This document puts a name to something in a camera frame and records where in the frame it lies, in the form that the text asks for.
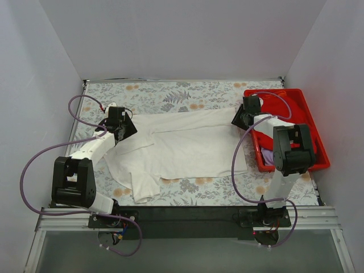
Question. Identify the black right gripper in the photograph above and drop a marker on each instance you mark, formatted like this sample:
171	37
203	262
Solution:
239	120

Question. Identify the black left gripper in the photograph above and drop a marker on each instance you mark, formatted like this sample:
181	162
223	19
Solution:
125	130

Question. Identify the white t-shirt with robot print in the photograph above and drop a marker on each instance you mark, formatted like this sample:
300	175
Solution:
196	144

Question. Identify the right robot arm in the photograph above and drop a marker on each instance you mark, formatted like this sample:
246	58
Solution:
293	154

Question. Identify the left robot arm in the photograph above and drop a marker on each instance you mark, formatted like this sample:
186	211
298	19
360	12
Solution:
73	181

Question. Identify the red t-shirt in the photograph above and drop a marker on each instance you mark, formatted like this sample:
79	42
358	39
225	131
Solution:
284	111

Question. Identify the lavender t-shirt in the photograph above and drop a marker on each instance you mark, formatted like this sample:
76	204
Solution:
268	156

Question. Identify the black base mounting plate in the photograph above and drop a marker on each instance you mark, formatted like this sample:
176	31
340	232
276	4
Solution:
170	222

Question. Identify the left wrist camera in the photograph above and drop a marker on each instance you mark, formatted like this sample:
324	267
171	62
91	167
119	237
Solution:
105	108

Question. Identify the aluminium frame rail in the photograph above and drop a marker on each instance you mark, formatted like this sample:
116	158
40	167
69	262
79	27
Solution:
309	218

